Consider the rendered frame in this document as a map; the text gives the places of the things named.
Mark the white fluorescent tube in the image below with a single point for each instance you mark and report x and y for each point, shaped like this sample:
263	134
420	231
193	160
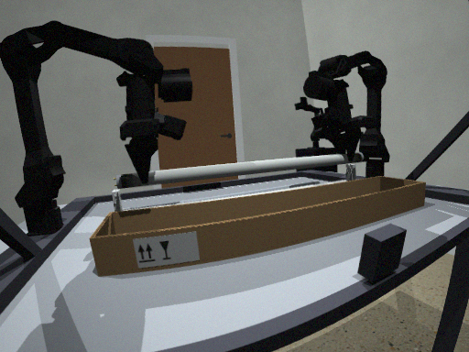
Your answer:
233	169

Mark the long brown cardboard carton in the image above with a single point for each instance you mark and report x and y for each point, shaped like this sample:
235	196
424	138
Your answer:
195	235

